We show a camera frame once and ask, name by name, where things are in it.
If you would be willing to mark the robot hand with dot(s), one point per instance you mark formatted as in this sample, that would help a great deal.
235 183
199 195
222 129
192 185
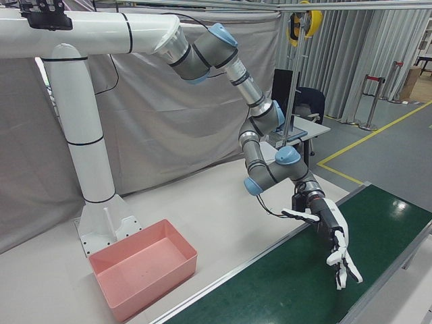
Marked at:
332 219

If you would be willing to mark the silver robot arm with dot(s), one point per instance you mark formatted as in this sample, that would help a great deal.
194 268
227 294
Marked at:
251 89

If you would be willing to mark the pink plastic basket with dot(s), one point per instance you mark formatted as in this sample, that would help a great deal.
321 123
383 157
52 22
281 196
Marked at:
145 266

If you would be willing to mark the green belt conveyor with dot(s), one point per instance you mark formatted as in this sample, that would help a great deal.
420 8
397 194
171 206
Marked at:
287 297

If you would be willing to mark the white office desk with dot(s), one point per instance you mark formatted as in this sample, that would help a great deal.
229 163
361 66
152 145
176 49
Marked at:
317 128

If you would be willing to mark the grey laptop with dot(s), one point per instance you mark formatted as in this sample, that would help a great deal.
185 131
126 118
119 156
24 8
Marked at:
287 138

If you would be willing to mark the black office chair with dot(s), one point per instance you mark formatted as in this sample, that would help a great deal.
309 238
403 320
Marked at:
312 101

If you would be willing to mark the black upright panel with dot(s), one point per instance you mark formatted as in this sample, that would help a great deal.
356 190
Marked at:
281 87

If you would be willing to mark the brown cardboard box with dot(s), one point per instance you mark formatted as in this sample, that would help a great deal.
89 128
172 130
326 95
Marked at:
410 82

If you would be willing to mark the pleated light grey curtain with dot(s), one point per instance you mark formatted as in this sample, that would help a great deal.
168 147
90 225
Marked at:
354 50

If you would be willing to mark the grey fabric curtain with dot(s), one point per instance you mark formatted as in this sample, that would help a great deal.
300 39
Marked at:
162 111

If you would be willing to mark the white robot torso column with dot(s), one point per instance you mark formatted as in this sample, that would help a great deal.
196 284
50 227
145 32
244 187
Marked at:
81 135

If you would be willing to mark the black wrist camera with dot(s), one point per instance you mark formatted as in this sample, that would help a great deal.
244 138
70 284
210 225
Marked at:
298 202

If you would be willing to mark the silver stanchion post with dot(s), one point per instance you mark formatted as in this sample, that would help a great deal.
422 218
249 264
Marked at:
397 81
371 108

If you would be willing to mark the black torso-mounted camera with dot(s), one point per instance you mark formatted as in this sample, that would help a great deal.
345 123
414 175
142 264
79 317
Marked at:
47 17

